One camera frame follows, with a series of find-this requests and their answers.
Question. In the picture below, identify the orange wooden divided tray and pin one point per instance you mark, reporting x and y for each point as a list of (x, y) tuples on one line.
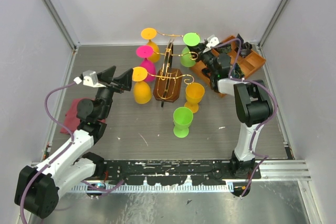
[(248, 65)]

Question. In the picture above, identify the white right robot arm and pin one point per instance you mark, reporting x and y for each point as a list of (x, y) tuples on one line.
[(255, 105)]

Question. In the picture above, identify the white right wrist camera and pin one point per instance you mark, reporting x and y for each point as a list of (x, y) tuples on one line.
[(210, 43)]

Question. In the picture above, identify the green wine glass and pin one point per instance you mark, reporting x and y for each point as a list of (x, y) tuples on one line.
[(190, 39), (182, 118)]

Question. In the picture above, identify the blue yellow patterned cloth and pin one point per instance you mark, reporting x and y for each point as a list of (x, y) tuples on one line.
[(237, 73)]

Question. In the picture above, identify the black mounting rail base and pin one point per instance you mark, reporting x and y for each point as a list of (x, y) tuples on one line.
[(172, 172)]

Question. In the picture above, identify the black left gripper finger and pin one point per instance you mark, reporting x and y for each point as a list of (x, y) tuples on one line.
[(123, 82), (106, 76)]

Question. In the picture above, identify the dark green patterned cloth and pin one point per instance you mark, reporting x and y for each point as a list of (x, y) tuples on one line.
[(225, 49)]

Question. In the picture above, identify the dark blue folded cloth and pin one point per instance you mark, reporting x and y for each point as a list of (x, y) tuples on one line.
[(246, 47)]

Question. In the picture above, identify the pink plastic wine glass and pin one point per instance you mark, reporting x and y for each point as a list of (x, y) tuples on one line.
[(145, 52)]

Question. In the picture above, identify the grey slotted cable duct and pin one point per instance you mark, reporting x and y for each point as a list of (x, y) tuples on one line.
[(186, 188)]

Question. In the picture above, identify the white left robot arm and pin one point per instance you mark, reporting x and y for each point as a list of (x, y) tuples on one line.
[(39, 188)]

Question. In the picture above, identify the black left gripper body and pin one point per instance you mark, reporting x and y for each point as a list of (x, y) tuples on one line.
[(113, 85)]

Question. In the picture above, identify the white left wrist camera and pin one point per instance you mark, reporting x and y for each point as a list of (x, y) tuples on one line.
[(89, 78)]

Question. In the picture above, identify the orange wine glass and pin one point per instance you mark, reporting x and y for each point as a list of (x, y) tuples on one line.
[(194, 93), (152, 43), (141, 91)]

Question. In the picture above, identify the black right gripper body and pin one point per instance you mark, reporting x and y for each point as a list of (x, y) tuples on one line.
[(199, 51)]

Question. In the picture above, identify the red folded cloth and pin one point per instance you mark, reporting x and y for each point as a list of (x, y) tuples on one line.
[(69, 121)]

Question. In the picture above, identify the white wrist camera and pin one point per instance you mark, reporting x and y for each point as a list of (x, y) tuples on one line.
[(89, 78), (210, 43)]

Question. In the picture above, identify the gold wire wine glass rack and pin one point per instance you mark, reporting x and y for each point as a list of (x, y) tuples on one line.
[(168, 80)]

